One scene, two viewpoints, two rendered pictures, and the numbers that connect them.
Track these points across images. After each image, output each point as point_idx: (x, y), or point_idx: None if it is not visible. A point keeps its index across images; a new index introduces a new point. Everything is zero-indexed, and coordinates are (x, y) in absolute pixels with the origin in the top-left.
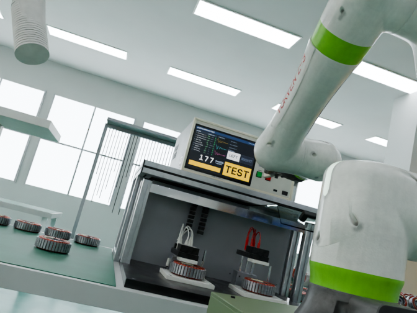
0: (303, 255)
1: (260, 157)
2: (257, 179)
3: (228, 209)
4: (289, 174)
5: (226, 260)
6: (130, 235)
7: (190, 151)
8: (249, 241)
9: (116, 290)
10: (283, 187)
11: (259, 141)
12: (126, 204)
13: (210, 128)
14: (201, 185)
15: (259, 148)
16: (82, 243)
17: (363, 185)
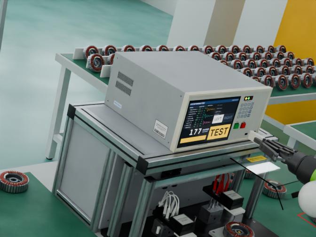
0: (262, 182)
1: (311, 214)
2: (234, 130)
3: (212, 173)
4: (304, 182)
5: (186, 191)
6: (137, 233)
7: (182, 131)
8: (206, 167)
9: None
10: (252, 128)
11: (313, 203)
12: (61, 142)
13: (201, 100)
14: (193, 163)
15: (311, 209)
16: (16, 192)
17: None
